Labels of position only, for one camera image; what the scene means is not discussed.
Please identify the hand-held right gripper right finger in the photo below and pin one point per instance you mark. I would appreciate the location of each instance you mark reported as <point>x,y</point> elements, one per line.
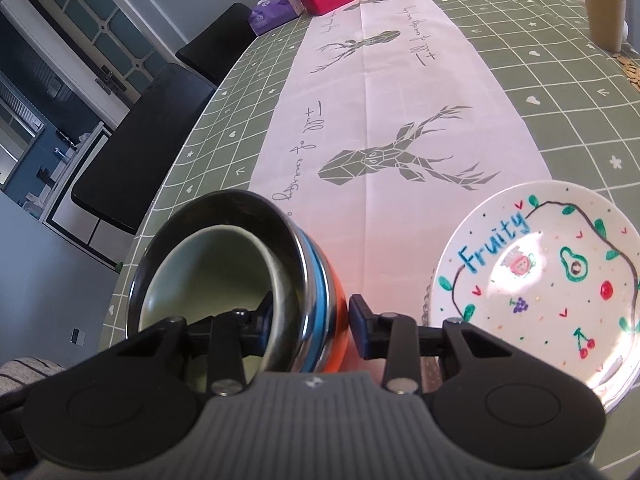
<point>357,325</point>

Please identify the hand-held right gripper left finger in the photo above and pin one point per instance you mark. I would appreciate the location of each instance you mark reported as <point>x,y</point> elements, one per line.
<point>230,330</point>

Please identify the orange steel bowl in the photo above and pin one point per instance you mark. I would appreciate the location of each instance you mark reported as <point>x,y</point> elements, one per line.
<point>337,310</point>

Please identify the green ceramic bowl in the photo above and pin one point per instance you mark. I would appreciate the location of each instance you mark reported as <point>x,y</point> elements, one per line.
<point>200,270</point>

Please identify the painted white plate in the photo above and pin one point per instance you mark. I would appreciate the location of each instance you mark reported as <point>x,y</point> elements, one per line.
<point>540,300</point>

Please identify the white cabinet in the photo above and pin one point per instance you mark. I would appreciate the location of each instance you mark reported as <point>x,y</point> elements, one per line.
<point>85,200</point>

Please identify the black chair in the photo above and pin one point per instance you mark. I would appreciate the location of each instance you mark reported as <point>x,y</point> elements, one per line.
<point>145,150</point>
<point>215,42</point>

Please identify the striped grey shirt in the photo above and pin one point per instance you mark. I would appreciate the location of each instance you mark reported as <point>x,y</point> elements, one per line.
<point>30,367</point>

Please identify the white deer print table runner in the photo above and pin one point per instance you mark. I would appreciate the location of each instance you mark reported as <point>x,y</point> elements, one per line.
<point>380,110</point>

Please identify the purple tissue pack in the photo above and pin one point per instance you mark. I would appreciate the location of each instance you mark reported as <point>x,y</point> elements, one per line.
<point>272,16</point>

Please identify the white glass panel door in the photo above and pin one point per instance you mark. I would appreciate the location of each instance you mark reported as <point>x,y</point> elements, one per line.
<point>95,20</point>

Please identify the pile of seeds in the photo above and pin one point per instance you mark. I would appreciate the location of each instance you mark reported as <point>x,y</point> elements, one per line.
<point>629,70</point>

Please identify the tan cup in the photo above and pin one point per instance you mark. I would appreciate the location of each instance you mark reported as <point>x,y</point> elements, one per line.
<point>605,15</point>

